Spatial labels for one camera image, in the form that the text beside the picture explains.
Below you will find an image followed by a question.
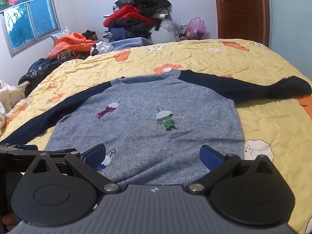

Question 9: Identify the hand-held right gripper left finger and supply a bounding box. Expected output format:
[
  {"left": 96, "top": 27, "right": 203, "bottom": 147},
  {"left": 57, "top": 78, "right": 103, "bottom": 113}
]
[{"left": 26, "top": 144, "right": 121, "bottom": 195}]

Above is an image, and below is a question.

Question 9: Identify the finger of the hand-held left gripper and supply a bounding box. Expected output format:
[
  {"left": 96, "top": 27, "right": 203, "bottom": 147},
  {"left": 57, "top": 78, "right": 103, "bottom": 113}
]
[{"left": 0, "top": 144, "right": 81, "bottom": 163}]

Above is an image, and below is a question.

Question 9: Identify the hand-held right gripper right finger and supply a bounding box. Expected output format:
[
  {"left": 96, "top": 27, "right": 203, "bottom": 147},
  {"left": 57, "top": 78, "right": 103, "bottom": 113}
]
[{"left": 186, "top": 144, "right": 283, "bottom": 195}]

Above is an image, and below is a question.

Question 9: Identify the grey sweater with navy sleeves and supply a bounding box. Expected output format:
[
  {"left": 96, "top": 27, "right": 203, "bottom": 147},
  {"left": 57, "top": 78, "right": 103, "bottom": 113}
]
[{"left": 0, "top": 69, "right": 312, "bottom": 186}]

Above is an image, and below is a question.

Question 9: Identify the pile of dark and red clothes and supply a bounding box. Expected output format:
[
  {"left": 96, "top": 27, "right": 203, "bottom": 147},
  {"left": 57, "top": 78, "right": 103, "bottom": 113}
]
[{"left": 103, "top": 0, "right": 172, "bottom": 42}]

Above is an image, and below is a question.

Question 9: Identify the white crumpled duvet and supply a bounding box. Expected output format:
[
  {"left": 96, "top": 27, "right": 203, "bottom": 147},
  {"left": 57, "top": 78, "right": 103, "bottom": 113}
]
[{"left": 0, "top": 79, "right": 28, "bottom": 137}]

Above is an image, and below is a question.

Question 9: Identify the dark floral clothing heap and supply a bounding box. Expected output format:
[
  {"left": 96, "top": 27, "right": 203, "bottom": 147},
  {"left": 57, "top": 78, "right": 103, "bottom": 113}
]
[{"left": 18, "top": 58, "right": 61, "bottom": 97}]

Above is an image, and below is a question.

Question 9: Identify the yellow carrot print quilt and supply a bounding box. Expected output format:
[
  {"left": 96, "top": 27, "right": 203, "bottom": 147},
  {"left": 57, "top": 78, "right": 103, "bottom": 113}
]
[{"left": 0, "top": 38, "right": 312, "bottom": 234}]

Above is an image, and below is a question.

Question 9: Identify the leopard print cloth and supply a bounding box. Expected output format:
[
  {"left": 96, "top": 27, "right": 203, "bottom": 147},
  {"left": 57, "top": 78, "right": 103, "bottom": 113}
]
[{"left": 57, "top": 49, "right": 76, "bottom": 63}]

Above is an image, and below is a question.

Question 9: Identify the white crumpled plastic sheet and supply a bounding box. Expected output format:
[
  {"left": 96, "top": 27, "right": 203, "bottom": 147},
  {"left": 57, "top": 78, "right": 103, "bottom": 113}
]
[{"left": 90, "top": 41, "right": 114, "bottom": 55}]

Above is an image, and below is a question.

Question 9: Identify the orange plastic bag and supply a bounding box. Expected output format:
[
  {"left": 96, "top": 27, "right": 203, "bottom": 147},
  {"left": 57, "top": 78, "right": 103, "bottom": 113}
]
[{"left": 47, "top": 32, "right": 98, "bottom": 59}]

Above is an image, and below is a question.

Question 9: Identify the light blue knit blanket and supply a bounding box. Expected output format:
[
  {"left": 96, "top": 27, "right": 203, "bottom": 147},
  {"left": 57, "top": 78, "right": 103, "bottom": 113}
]
[{"left": 108, "top": 37, "right": 153, "bottom": 51}]

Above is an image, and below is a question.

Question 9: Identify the white floral pillow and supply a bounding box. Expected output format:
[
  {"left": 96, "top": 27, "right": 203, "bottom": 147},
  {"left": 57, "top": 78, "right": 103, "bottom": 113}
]
[{"left": 50, "top": 27, "right": 71, "bottom": 45}]

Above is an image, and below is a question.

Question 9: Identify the dark brown bag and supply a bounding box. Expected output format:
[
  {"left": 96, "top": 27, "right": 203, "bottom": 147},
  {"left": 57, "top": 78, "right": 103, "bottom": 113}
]
[{"left": 82, "top": 30, "right": 98, "bottom": 41}]

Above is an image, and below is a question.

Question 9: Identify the pink plastic bag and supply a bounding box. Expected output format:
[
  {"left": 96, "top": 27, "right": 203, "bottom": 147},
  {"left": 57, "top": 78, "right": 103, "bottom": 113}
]
[{"left": 185, "top": 17, "right": 206, "bottom": 40}]

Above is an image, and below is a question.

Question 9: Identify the clear plastic bag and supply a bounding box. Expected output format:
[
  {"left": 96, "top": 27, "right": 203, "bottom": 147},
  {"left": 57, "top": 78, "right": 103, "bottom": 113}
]
[{"left": 160, "top": 19, "right": 186, "bottom": 42}]

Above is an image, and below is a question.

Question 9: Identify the brown wooden door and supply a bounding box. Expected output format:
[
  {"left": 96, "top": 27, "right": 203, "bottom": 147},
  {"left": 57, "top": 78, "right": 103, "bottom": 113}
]
[{"left": 213, "top": 0, "right": 271, "bottom": 48}]

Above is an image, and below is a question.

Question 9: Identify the white sliding wardrobe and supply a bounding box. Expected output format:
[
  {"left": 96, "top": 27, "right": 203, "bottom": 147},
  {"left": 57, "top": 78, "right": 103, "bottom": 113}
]
[{"left": 267, "top": 0, "right": 312, "bottom": 61}]

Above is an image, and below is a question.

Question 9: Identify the aluminium frame window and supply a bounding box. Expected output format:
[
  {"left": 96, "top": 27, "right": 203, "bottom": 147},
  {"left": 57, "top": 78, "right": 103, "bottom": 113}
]
[{"left": 0, "top": 0, "right": 61, "bottom": 58}]

